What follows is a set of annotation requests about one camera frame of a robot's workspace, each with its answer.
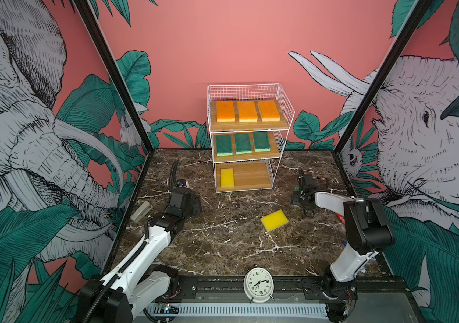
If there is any yellow sponge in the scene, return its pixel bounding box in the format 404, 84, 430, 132
260, 210, 289, 232
220, 168, 235, 188

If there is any red marker pen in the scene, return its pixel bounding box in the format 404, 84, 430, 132
336, 214, 345, 224

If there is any white slotted cable duct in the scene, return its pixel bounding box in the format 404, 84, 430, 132
147, 303, 328, 319

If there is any grey block by wall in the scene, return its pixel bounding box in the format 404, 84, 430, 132
131, 201, 153, 223

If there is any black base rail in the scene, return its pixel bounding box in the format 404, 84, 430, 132
170, 275, 410, 302

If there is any white alarm clock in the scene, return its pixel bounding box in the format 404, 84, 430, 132
244, 267, 275, 304

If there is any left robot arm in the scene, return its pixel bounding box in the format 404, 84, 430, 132
73, 161, 202, 322

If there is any orange sponge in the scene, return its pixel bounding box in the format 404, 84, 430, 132
258, 100, 281, 122
216, 101, 236, 122
237, 101, 258, 122

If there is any white wire three-tier shelf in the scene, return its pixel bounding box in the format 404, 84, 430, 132
207, 83, 295, 192

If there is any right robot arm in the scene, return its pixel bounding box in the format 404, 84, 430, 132
292, 169, 396, 299

